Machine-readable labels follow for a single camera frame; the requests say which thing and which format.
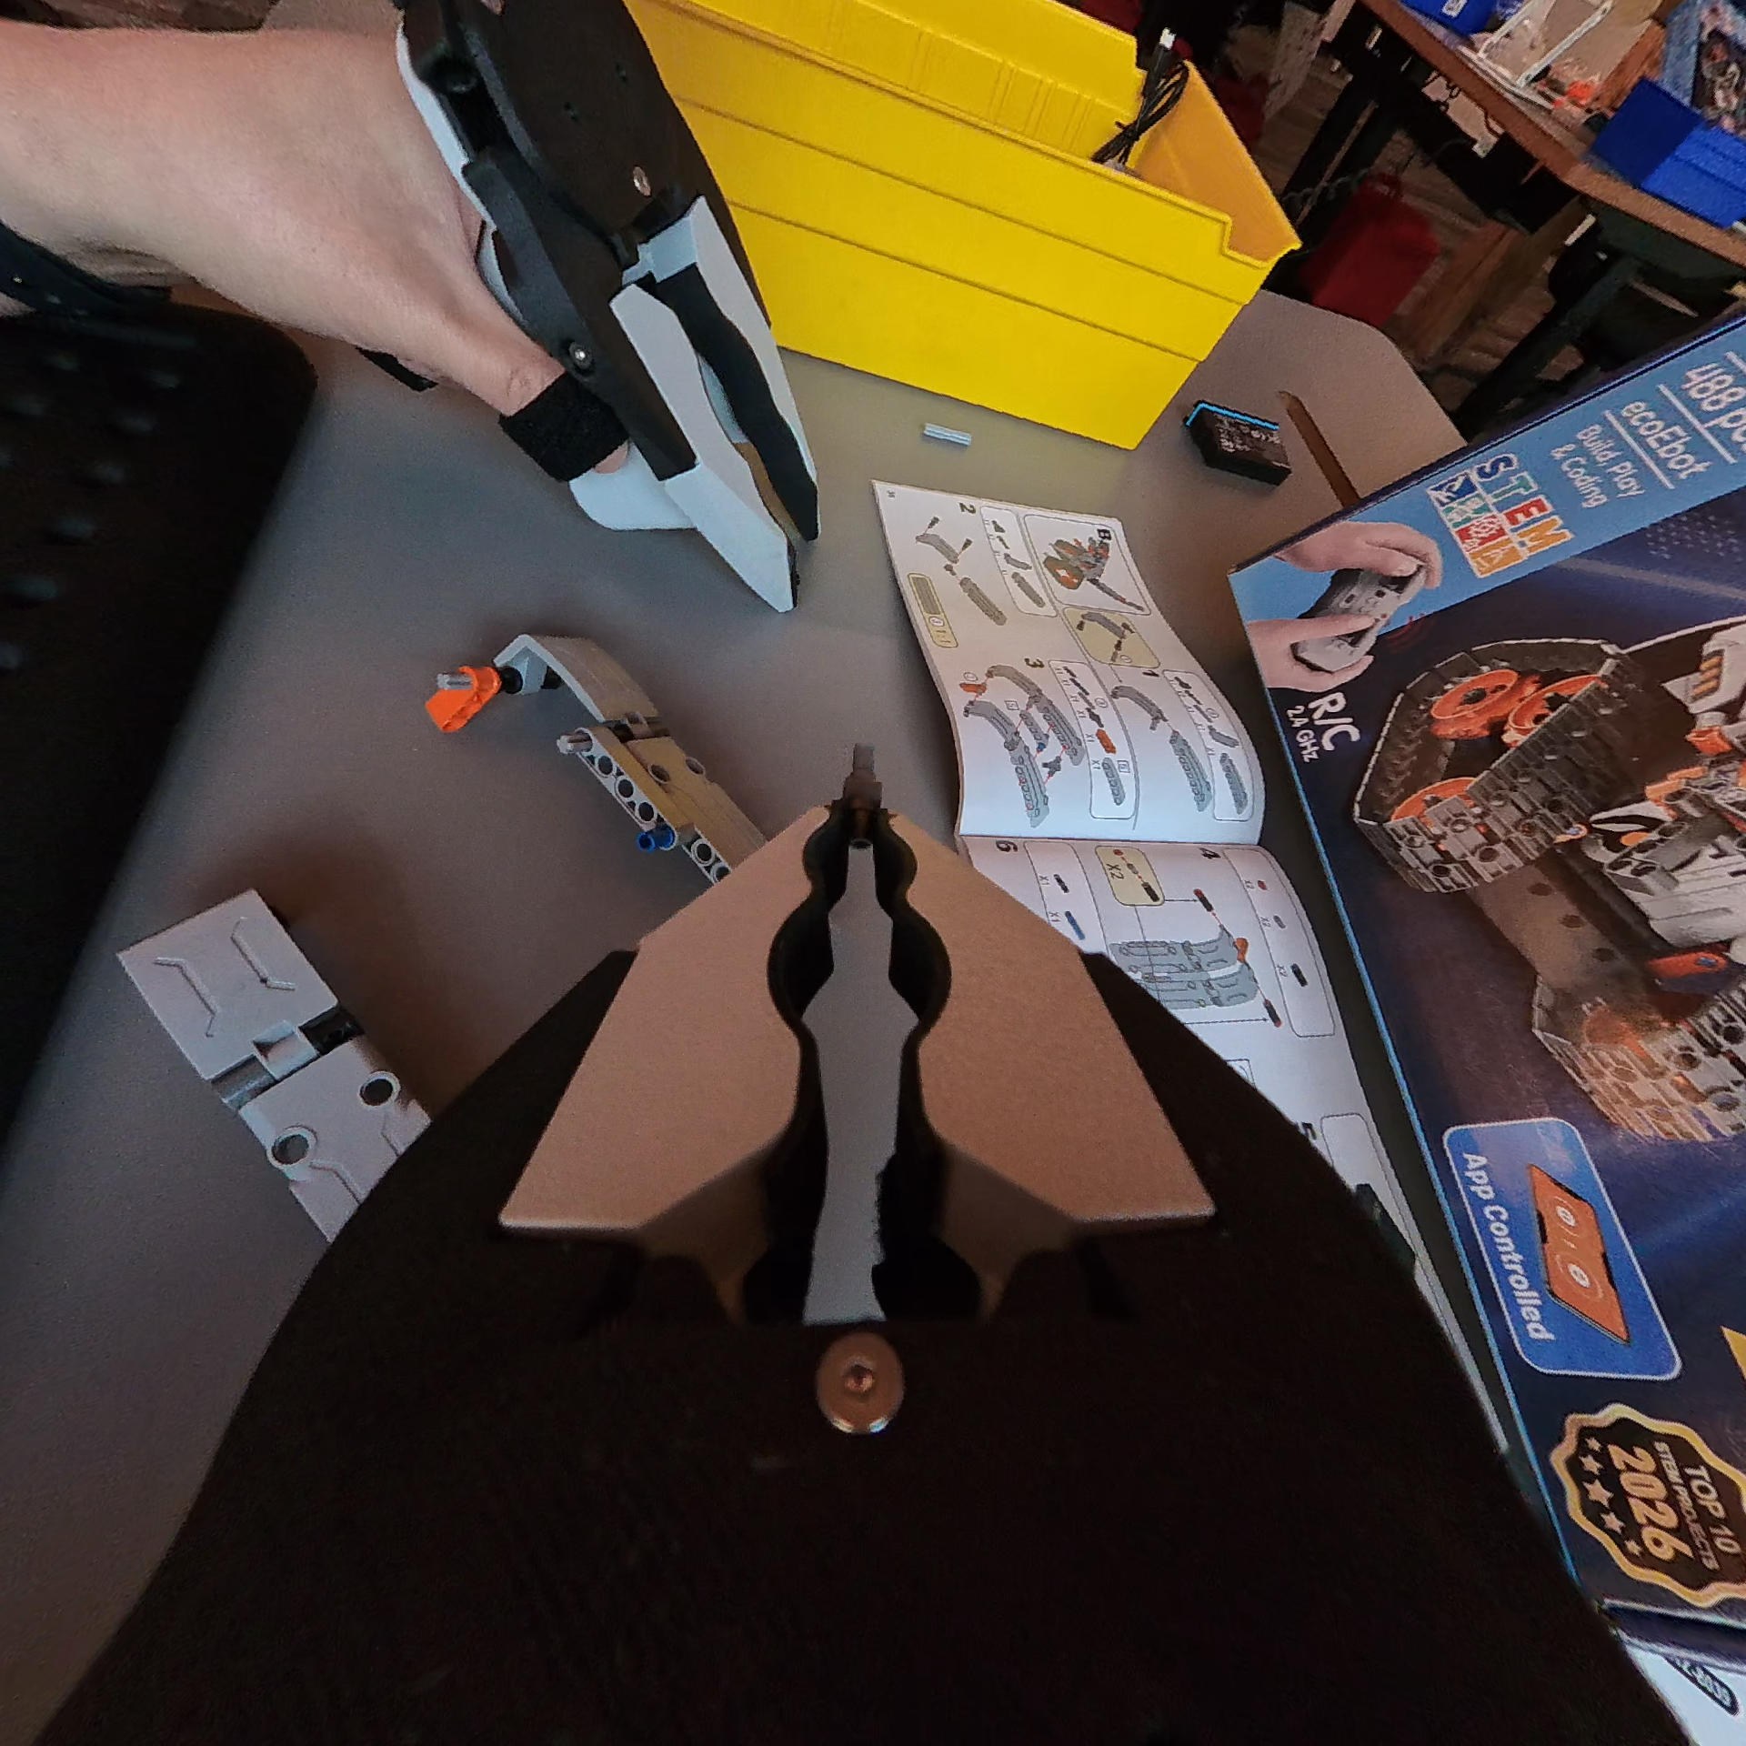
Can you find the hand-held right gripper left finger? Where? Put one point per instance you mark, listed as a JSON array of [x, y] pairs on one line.
[[656, 1092]]

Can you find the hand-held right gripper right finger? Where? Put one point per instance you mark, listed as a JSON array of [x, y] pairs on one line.
[[1050, 1092]]

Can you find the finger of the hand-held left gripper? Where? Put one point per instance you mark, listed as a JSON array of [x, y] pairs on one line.
[[724, 505], [682, 239]]

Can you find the blue connector pin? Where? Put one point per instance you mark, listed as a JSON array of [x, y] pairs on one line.
[[656, 839]]

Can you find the grey block assembly orange connector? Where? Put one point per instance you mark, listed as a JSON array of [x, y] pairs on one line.
[[641, 764]]

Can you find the grey connector pin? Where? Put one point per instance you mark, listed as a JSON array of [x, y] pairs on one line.
[[862, 778]]

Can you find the grey desk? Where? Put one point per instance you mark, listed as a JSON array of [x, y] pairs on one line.
[[410, 546]]

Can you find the person's left hand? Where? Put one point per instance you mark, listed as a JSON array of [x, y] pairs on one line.
[[273, 177]]

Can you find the yellow plastic bin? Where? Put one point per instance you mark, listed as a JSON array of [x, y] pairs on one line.
[[954, 246]]

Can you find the white instruction booklet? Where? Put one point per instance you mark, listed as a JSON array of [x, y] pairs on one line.
[[1093, 656]]

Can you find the grey panel block assembly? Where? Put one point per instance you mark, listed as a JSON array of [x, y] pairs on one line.
[[204, 981]]

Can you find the black battery box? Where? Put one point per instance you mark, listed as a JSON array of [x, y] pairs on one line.
[[1235, 443]]

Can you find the blue robot kit box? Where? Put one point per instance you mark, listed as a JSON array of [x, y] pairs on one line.
[[1569, 954]]

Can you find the black perforated chair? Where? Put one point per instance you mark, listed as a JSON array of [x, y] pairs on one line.
[[110, 614]]

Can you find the red container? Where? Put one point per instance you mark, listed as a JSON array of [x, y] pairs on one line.
[[1371, 252]]

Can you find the wooden table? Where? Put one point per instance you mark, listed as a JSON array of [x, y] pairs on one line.
[[1542, 130]]

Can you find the blue plastic bin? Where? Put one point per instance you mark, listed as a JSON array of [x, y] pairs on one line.
[[1672, 156]]

